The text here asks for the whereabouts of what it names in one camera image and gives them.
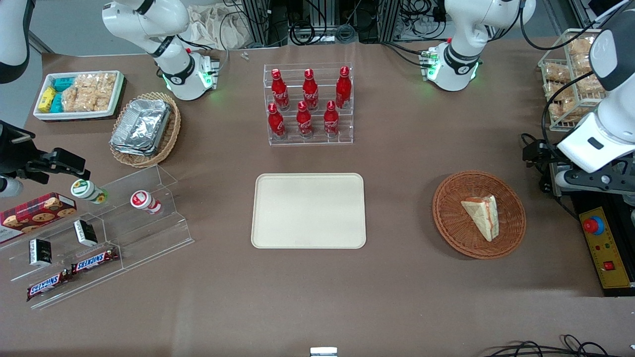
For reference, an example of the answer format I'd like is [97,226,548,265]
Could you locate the aluminium frame profile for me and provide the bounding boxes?
[357,0,403,44]
[241,0,289,48]

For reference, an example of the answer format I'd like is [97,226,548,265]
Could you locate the yellow snack packet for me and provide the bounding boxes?
[38,87,58,111]

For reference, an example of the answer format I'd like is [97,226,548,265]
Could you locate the white wire basket rack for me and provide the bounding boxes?
[538,28,619,132]

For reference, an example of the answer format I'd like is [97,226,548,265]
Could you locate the black floor cable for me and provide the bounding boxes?
[495,340,635,357]
[562,334,610,357]

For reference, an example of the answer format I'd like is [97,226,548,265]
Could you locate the yellow emergency stop box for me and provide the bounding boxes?
[578,206,634,290]

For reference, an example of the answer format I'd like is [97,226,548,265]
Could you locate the small black white carton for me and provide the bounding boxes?
[28,238,53,267]
[73,220,99,247]

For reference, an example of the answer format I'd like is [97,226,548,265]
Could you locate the clear acrylic stepped stand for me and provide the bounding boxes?
[0,165,194,311]

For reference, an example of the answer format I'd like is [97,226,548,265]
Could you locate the brown round wicker basket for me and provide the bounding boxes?
[432,171,527,260]

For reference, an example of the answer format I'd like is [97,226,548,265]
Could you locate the green capped yogurt bottle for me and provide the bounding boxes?
[70,179,109,205]

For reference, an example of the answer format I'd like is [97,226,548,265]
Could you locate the wrapped bread pack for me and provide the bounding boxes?
[568,37,597,56]
[545,62,572,83]
[575,73,604,96]
[548,97,579,123]

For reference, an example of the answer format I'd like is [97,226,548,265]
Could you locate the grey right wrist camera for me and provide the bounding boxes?
[0,178,24,198]

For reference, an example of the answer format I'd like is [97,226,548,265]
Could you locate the coiled black cables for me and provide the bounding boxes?
[290,17,359,46]

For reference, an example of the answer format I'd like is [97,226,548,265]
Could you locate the red tartan cookie box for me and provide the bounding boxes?
[0,192,78,244]

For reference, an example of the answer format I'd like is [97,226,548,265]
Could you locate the clear acrylic bottle rack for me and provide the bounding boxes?
[263,63,354,146]

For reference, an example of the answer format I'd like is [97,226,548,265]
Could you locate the black equipment base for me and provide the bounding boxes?
[570,190,635,298]

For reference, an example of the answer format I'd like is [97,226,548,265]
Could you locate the white rectangular snack tray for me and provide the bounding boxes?
[33,70,125,121]

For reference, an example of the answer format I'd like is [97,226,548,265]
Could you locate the black base cable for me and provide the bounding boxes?
[381,41,428,68]

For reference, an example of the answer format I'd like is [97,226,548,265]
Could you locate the red capped yogurt bottle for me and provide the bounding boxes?
[130,190,163,215]

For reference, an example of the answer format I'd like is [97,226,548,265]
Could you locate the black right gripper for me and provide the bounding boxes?
[0,121,91,184]

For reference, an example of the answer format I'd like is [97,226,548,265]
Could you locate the clear bag rice crackers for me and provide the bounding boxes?
[79,73,118,112]
[62,82,93,113]

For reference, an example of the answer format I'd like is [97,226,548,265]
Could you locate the triangular sandwich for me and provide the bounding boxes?
[461,195,500,242]

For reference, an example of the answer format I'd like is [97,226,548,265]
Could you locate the Snickers chocolate bar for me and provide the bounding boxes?
[70,247,120,275]
[26,270,70,302]

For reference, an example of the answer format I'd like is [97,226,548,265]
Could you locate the beige cloth bag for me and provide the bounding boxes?
[186,4,250,51]

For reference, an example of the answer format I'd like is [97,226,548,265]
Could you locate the light oval wicker basket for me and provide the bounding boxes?
[109,92,182,169]

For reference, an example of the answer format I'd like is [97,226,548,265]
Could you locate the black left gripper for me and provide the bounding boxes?
[522,140,564,167]

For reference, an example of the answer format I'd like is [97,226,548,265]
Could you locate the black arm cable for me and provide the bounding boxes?
[518,0,604,149]

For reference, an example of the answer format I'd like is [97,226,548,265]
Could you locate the beige rectangular tray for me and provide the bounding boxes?
[251,173,367,249]

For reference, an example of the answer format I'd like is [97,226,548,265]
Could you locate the aluminium foil container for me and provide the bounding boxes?
[111,98,172,150]
[110,140,160,157]

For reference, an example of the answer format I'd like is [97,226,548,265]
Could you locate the red cola bottle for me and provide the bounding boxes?
[302,68,319,111]
[271,68,290,111]
[323,100,340,138]
[267,103,287,140]
[335,66,353,110]
[296,101,315,139]

